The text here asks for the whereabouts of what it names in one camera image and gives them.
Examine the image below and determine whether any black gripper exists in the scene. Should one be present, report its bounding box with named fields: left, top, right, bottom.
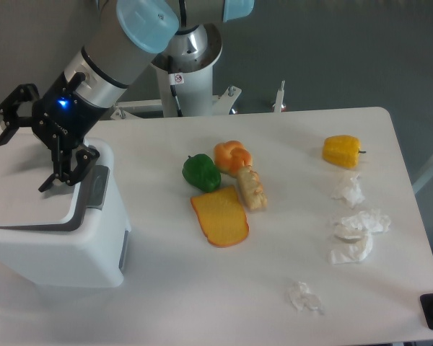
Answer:
left=0, top=72, right=106, bottom=192

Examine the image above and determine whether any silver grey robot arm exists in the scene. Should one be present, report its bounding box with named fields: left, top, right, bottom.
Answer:
left=0, top=1, right=254, bottom=192

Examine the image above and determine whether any white trash can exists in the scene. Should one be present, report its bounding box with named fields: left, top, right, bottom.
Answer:
left=0, top=138, right=131, bottom=288

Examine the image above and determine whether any green toy bell pepper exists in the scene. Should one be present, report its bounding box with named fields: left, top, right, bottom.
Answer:
left=182, top=154, right=221, bottom=192

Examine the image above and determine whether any orange toy bread roll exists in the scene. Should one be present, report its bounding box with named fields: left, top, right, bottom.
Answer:
left=214, top=141, right=253, bottom=177

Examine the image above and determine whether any yellow toy cheese slice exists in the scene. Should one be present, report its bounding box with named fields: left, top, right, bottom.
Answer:
left=191, top=185, right=250, bottom=247

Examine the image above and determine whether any beige toy pastry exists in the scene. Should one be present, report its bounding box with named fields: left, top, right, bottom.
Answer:
left=237, top=166, right=268, bottom=210

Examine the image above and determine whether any yellow toy bell pepper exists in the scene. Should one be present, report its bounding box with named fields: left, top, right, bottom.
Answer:
left=322, top=135, right=366, bottom=169

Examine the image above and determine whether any small crumpled white tissue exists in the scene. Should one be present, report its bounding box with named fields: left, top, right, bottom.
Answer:
left=287, top=281, right=324, bottom=314

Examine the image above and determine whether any crumpled white tissue upper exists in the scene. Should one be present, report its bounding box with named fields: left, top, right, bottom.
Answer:
left=331, top=171, right=365, bottom=209

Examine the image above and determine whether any crumpled white tissue lower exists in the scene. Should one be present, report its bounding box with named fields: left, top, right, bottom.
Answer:
left=328, top=234, right=373, bottom=265

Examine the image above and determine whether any crumpled white tissue middle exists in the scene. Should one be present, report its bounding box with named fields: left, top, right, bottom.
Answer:
left=333, top=209, right=391, bottom=241

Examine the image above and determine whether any white table clamp bracket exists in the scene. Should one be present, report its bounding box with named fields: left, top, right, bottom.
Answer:
left=110, top=79, right=287, bottom=120

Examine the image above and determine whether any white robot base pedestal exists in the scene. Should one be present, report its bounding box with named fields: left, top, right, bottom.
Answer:
left=152, top=24, right=222, bottom=117

